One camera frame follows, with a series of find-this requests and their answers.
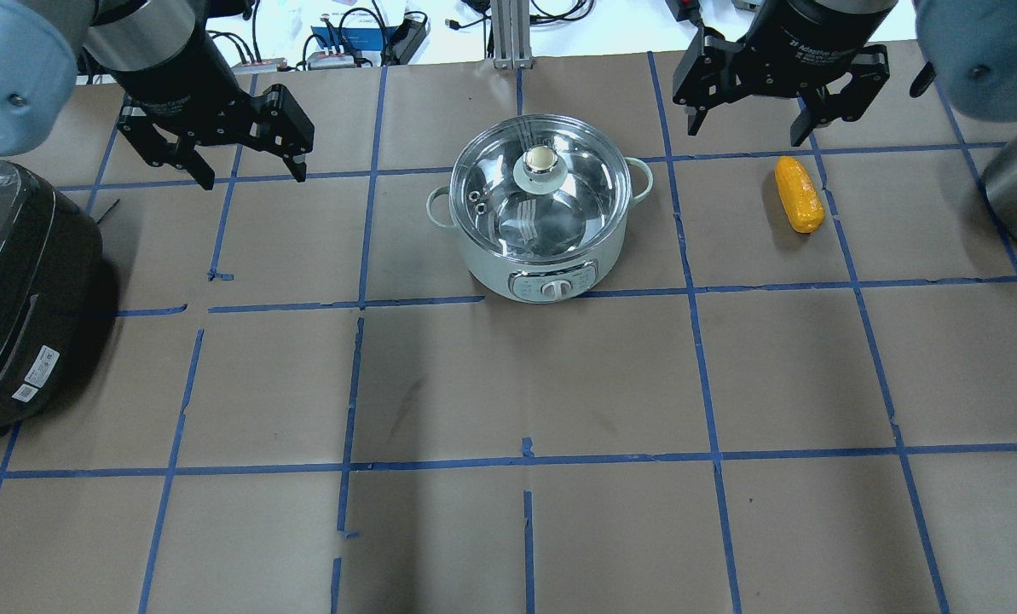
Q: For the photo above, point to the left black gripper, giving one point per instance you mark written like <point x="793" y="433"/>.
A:
<point x="182" y="72"/>

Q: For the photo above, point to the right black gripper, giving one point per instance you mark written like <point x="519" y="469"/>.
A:
<point x="802" y="38"/>

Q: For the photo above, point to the glass pot lid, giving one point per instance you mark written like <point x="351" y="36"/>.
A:
<point x="541" y="189"/>

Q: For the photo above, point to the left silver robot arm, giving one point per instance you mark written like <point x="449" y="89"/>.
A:
<point x="40" y="42"/>

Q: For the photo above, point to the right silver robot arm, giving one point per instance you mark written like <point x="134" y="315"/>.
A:
<point x="970" y="48"/>

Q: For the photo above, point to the yellow corn cob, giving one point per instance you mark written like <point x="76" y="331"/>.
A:
<point x="801" y="203"/>

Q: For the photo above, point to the pale green electric pot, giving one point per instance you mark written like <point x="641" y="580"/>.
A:
<point x="535" y="283"/>

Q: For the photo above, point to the orange usb hub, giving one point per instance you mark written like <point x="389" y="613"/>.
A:
<point x="266" y="65"/>
<point x="322" y="60"/>

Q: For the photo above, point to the blue box on desk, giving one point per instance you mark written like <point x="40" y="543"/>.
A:
<point x="362" y="37"/>

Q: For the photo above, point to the black rice cooker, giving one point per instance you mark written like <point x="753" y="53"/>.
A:
<point x="49" y="249"/>

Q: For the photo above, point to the aluminium frame post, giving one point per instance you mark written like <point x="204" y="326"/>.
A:
<point x="510" y="27"/>

